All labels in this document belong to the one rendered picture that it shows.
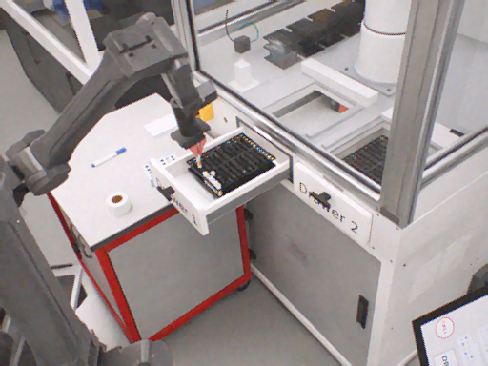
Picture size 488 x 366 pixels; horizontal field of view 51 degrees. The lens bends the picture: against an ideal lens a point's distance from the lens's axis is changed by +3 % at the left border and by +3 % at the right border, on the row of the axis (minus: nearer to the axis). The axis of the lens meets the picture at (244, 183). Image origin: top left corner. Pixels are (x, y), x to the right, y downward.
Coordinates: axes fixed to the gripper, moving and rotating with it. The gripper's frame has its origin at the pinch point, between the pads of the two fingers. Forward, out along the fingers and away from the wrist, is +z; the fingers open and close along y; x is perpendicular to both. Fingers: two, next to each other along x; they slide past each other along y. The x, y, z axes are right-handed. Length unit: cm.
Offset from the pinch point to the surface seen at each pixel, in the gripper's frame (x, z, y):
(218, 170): -2.3, 8.1, 4.1
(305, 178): -23.0, 9.8, 20.7
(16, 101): 248, 94, -17
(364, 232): -46, 13, 20
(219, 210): -13.4, 10.8, -4.2
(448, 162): -56, -7, 37
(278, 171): -13.3, 11.5, 18.4
